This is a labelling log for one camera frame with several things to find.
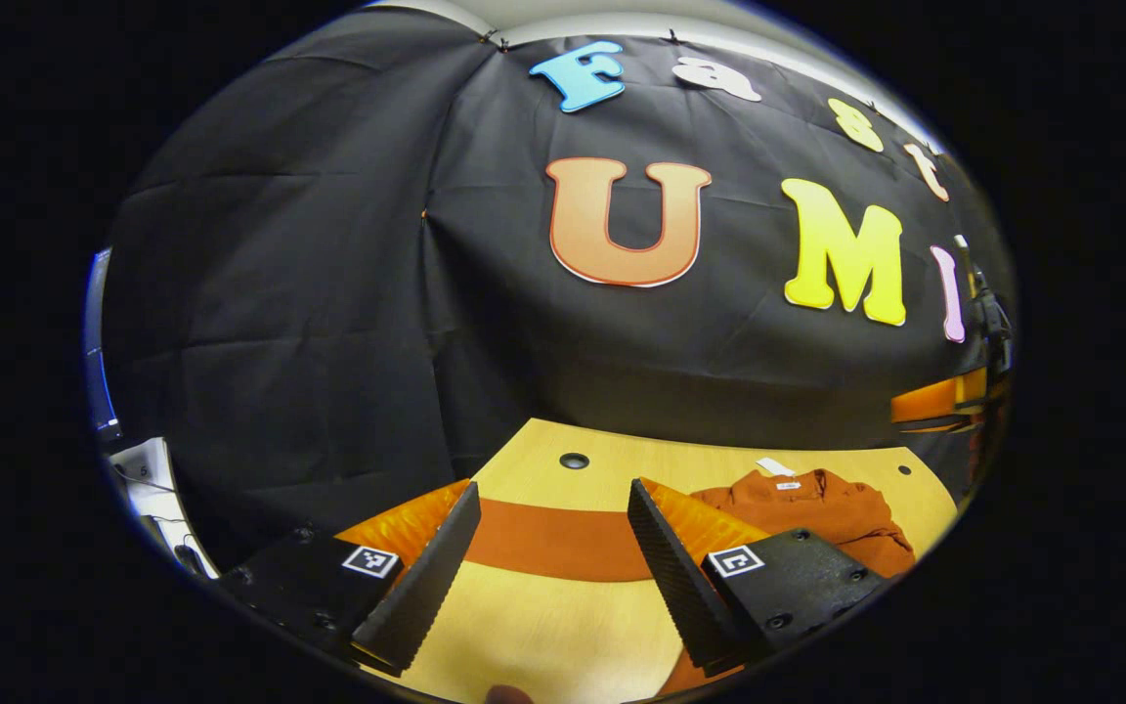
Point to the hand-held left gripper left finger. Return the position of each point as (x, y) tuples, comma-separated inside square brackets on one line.
[(426, 587)]

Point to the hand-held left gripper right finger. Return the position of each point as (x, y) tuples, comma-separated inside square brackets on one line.
[(680, 587)]

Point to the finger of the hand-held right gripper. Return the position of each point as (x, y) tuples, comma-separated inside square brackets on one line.
[(930, 401)]

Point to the orange jacket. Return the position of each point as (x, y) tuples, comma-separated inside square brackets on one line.
[(563, 543)]

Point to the white paper hang tag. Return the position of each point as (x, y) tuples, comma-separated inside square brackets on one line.
[(775, 466)]

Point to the dark monitor screen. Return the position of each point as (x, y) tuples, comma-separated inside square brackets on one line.
[(99, 372)]

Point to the row of small black clips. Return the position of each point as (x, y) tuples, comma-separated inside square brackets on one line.
[(671, 36)]

